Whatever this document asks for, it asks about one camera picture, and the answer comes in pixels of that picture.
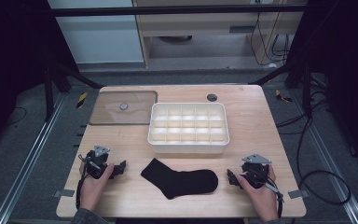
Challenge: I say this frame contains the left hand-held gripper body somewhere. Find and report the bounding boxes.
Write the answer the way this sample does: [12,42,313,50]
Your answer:
[80,144,111,180]

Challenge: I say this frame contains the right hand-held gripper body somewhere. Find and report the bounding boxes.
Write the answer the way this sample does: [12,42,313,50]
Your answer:
[241,152,278,190]

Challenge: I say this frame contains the white compartment storage box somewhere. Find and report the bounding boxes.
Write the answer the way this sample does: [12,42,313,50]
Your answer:
[147,102,230,155]

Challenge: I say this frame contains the black sock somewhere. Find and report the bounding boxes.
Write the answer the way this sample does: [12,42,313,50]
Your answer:
[140,157,219,201]

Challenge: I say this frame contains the person's left hand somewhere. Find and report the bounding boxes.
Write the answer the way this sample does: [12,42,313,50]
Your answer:
[78,161,117,213]

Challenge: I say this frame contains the person's right hand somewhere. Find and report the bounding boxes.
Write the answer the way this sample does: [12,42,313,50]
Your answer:
[236,164,280,223]

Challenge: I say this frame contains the transparent box lid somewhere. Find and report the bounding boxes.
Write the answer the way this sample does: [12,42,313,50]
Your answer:
[88,90,158,126]

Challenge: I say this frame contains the yellow black striped tape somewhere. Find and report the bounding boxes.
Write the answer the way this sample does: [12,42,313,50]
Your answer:
[274,89,293,104]
[76,91,89,109]

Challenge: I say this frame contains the black metal stand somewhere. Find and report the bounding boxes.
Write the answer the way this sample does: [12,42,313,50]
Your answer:
[248,59,327,118]
[41,59,105,122]

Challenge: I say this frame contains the white cabinet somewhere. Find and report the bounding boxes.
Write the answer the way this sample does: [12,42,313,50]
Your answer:
[47,0,145,64]

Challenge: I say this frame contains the dark curtain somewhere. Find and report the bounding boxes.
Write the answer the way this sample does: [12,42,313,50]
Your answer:
[0,0,77,157]
[288,0,358,174]

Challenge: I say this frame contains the light wooden desk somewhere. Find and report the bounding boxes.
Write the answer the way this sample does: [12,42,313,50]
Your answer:
[132,0,309,68]

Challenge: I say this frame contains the black horizontal bar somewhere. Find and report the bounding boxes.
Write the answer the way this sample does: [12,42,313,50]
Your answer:
[48,4,309,18]

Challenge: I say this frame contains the left hand-held gripper cable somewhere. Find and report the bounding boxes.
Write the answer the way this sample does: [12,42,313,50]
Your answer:
[75,153,90,210]

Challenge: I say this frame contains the hand-held gripper cable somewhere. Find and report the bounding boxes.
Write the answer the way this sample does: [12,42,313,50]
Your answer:
[262,178,285,218]
[75,153,90,210]

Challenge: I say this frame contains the right hand-held gripper cable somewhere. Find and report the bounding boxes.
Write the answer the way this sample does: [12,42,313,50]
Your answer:
[262,178,285,218]

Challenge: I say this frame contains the metal table bracket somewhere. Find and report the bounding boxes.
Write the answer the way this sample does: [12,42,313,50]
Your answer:
[52,189,76,199]
[287,189,310,200]

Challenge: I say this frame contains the aluminium floor rail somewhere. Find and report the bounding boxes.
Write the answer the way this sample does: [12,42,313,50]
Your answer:
[0,92,68,224]
[287,90,358,224]

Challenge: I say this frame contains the looped black floor cable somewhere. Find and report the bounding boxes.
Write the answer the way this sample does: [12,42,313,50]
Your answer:
[296,116,352,206]

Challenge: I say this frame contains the thin black floor cable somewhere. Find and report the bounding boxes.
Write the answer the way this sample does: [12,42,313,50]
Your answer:
[6,106,28,126]

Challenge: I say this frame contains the hanging black cables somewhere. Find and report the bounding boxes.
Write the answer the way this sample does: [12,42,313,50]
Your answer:
[250,12,291,67]

